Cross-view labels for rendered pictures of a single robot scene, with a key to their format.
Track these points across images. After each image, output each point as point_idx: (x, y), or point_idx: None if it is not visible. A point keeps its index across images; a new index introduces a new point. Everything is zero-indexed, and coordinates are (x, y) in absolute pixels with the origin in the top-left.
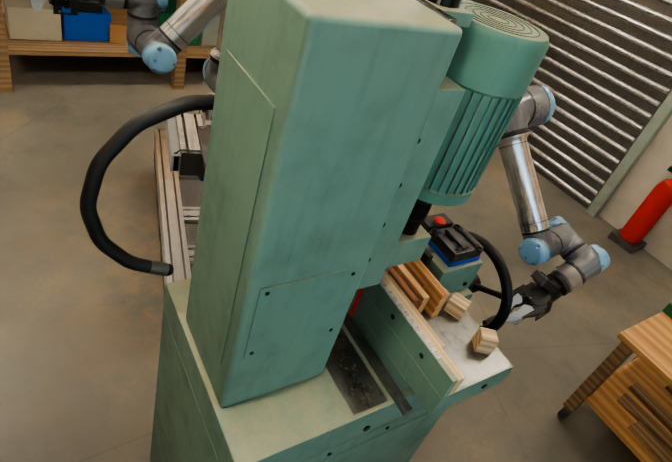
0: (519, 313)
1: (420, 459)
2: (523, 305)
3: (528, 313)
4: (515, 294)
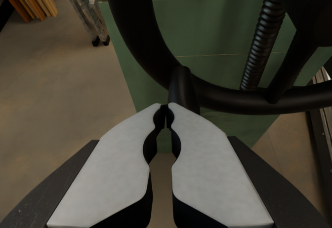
0: (124, 138)
1: (169, 225)
2: (143, 181)
3: (78, 170)
4: (262, 194)
